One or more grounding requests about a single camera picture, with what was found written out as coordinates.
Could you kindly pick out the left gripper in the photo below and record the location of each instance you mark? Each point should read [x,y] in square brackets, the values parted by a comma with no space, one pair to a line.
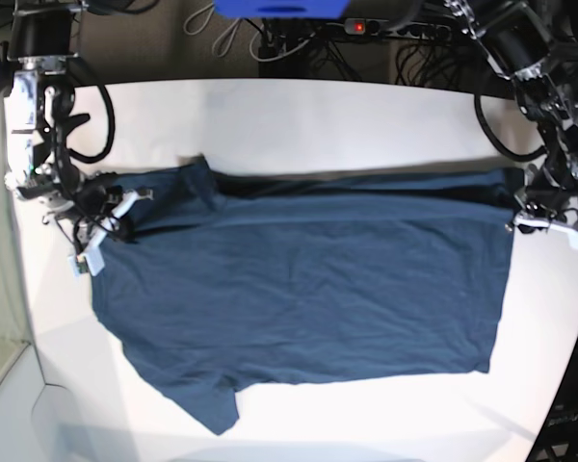
[545,209]

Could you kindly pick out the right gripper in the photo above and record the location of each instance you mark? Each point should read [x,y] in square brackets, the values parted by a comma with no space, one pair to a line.
[100,211]

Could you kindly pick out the dark blue t-shirt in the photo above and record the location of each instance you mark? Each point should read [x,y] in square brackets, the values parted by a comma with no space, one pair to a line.
[230,282]

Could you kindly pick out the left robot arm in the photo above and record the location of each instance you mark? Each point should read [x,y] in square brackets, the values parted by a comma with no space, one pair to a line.
[519,48]

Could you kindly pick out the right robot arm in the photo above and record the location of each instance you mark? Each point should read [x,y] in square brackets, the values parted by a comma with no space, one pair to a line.
[42,98]

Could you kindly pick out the blue box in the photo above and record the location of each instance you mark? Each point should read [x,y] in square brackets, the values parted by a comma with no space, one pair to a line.
[281,8]

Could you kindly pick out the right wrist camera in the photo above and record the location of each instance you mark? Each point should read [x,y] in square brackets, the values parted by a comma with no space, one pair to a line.
[88,262]

